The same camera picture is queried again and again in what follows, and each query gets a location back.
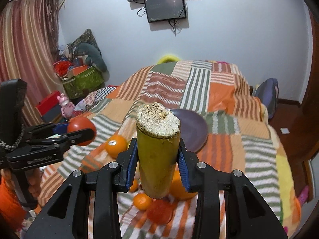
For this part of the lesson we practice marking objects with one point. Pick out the striped pink curtain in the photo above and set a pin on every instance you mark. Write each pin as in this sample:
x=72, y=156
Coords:
x=29, y=48

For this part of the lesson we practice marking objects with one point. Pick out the dark purple plate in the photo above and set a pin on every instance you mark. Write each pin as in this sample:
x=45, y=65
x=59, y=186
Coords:
x=194, y=129

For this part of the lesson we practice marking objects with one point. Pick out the yellow pillow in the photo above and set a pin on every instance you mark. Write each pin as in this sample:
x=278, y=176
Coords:
x=168, y=59

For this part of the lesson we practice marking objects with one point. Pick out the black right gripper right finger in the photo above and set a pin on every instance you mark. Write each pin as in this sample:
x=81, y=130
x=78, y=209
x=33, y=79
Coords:
x=247, y=214

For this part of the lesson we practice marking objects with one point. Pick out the small mandarin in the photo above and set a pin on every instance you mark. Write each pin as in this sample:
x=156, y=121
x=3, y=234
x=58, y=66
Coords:
x=141, y=201
x=134, y=186

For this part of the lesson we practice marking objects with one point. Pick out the patchwork striped bedspread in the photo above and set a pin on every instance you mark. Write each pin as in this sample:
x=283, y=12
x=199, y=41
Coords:
x=239, y=136

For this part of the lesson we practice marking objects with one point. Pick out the pink toy figure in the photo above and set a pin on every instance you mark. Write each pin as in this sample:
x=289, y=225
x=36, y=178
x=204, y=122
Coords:
x=67, y=106

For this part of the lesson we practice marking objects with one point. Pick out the red orange fruit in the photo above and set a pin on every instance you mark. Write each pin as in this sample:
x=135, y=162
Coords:
x=160, y=212

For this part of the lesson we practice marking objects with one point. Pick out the small black wall monitor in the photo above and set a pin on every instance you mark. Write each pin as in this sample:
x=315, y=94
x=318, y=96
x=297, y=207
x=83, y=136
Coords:
x=165, y=10

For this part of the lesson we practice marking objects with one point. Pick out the green cardboard box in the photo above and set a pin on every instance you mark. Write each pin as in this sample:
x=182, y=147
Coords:
x=83, y=83

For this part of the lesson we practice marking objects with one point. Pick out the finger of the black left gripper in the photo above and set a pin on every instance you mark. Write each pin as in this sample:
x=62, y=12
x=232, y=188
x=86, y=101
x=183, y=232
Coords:
x=62, y=143
x=45, y=130

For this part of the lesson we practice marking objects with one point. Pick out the red box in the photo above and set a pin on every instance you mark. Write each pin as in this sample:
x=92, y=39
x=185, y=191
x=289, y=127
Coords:
x=48, y=103

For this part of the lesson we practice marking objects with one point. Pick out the large orange with sticker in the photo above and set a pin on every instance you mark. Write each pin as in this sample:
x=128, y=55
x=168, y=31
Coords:
x=114, y=145

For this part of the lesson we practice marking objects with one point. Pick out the yellow sugarcane piece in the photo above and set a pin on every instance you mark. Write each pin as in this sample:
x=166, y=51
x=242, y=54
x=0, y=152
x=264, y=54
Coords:
x=158, y=137

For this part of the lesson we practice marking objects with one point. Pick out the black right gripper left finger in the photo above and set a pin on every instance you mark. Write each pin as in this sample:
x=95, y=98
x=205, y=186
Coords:
x=66, y=214

